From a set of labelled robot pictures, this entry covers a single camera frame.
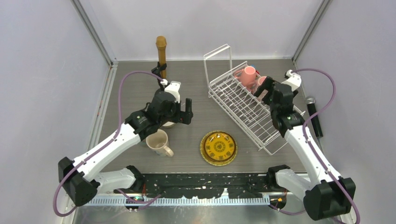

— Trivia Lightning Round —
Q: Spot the cream floral cup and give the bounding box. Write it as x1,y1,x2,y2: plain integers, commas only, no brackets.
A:
146,129,174,157

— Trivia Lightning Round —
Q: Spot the yellow woven bamboo plate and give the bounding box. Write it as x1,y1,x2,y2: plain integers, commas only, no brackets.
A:
199,130,238,167

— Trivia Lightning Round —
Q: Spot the beige ceramic bowl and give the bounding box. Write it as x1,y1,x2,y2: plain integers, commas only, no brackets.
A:
162,122,176,128

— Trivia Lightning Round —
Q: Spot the blue patterned bowl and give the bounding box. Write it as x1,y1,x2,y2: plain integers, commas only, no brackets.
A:
138,141,148,147

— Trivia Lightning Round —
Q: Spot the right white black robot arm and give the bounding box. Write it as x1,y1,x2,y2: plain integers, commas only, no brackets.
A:
254,77,356,221

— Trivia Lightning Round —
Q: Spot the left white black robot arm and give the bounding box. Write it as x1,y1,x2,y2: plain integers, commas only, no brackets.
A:
58,91,193,207

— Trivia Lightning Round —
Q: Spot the pink floral cup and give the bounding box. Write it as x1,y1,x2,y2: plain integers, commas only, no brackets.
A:
253,76,267,93

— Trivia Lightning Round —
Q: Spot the pink plastic cup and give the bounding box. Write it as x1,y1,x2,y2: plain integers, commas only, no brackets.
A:
233,66,256,87

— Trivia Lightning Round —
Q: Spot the black silver microphone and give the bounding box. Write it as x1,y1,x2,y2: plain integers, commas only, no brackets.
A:
305,97,323,139

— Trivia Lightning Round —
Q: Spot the brown microphone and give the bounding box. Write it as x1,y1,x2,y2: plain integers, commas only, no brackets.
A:
156,36,167,79

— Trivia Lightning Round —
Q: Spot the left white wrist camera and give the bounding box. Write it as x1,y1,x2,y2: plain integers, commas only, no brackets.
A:
160,79,181,103

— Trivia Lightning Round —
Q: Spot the white wire dish rack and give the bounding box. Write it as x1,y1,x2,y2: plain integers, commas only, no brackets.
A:
203,44,288,155

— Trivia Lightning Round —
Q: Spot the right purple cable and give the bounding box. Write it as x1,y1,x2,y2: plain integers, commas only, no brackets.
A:
268,68,361,224

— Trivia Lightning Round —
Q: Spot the purple cable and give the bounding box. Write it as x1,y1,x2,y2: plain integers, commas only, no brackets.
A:
53,70,168,217
268,68,361,224

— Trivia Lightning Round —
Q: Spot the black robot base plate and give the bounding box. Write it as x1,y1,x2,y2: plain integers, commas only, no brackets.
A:
113,172,290,200

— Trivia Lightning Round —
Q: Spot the left aluminium rail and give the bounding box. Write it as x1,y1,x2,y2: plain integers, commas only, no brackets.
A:
87,60,119,151

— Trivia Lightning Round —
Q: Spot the slotted cable duct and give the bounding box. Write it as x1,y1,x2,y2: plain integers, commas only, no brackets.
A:
86,195,270,206

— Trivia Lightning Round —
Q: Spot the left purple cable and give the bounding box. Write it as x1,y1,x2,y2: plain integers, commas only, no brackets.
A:
53,70,168,217

